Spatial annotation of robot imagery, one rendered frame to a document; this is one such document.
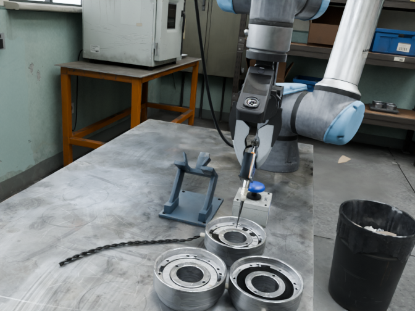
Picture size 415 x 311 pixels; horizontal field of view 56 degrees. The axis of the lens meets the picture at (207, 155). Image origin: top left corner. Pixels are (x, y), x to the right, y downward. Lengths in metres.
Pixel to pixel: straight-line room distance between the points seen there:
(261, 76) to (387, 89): 3.99
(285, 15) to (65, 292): 0.54
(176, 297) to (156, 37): 2.36
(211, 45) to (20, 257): 3.90
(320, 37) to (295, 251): 3.36
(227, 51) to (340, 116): 3.46
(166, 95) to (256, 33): 4.23
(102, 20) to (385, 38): 2.52
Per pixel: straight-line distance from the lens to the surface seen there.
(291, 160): 1.10
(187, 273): 0.62
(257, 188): 0.78
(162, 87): 4.89
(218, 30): 4.40
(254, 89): 0.66
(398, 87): 4.66
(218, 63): 4.41
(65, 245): 0.71
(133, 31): 2.84
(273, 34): 0.68
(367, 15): 1.06
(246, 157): 0.72
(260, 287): 0.62
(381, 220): 2.06
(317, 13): 0.80
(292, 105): 1.03
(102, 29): 2.94
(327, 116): 0.99
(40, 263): 0.68
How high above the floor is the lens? 1.18
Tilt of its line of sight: 20 degrees down
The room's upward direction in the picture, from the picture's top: 6 degrees clockwise
